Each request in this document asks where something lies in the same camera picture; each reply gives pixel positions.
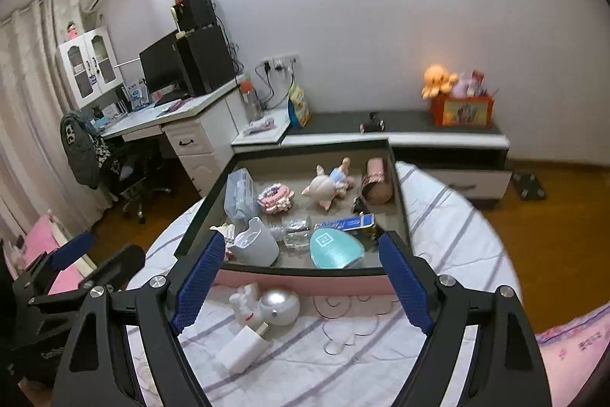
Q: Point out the clear plastic packet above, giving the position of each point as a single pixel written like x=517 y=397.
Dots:
x=259 y=125

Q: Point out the small black gadget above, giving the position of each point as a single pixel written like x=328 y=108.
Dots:
x=372 y=122

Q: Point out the purple plush toy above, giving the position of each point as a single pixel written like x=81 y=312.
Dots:
x=461 y=86

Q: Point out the pink printed quilt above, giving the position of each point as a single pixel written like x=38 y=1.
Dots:
x=576 y=345

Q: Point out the black computer monitor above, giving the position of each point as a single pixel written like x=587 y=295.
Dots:
x=162 y=63

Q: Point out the pink scrunchie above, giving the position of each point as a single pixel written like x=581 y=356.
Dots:
x=276 y=199

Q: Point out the white side cabinet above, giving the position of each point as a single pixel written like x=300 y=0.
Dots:
x=259 y=140

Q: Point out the black office chair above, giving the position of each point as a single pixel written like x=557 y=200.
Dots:
x=136 y=178

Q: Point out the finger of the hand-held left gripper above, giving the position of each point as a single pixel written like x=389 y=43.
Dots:
x=71 y=250
x=121 y=266

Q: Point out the small black clip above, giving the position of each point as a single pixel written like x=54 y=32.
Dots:
x=362 y=205

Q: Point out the white glass-door hutch cabinet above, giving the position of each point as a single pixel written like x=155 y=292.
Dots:
x=90 y=66

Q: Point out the teal oval box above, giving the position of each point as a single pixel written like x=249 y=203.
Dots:
x=336 y=250

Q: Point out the cream plastic ornament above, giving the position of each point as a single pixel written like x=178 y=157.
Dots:
x=179 y=23

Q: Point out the white round lamp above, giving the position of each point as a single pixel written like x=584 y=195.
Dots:
x=279 y=306

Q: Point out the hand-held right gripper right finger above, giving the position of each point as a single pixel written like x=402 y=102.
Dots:
x=405 y=288

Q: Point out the clear bottle with orange cap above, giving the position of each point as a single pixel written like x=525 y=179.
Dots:
x=250 y=99

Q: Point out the white wall outlet strip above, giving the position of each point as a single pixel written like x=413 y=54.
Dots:
x=280 y=61

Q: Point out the clear glass bottle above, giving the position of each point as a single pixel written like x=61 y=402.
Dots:
x=296 y=235

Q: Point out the white desk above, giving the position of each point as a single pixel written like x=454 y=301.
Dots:
x=186 y=130

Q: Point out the beige curtain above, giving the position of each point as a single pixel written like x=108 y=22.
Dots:
x=28 y=102

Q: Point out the white charger plug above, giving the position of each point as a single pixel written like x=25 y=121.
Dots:
x=242 y=349

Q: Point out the black box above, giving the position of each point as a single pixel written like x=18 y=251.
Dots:
x=195 y=12

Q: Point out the black computer tower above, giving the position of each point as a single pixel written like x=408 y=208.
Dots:
x=207 y=59

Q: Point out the pink mouse pad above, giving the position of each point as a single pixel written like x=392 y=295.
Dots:
x=175 y=106

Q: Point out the blue rectangular box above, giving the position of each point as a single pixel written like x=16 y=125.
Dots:
x=348 y=223

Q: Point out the low dark-top cabinet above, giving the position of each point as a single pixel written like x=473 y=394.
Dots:
x=419 y=140

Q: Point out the orange printed storage box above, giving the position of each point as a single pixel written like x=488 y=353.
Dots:
x=462 y=111

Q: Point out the white plastic jug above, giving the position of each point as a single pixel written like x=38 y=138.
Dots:
x=257 y=245

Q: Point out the white figurine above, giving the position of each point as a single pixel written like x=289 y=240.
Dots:
x=248 y=304

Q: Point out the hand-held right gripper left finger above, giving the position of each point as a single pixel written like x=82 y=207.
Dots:
x=198 y=283

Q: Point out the red and white packet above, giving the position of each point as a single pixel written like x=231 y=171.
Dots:
x=478 y=83

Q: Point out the small pink toy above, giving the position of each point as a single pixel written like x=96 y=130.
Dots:
x=72 y=30

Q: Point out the pink fabric band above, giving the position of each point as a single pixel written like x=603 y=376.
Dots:
x=305 y=283

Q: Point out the orange octopus plush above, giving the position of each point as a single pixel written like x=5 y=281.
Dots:
x=438 y=82

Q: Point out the dark grey drawer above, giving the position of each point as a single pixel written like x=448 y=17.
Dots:
x=305 y=152

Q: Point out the clear plastic storage box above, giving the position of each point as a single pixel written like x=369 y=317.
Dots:
x=242 y=197

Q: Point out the blue and white boxes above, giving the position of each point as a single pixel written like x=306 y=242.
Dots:
x=135 y=94

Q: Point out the pig doll toy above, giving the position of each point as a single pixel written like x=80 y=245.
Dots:
x=326 y=186

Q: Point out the yellow and blue snack bag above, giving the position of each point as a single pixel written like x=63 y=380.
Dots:
x=299 y=106

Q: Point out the rose gold cylindrical case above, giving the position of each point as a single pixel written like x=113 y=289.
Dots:
x=377 y=180

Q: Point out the dark patterned jacket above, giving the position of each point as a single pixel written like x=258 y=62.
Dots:
x=83 y=149

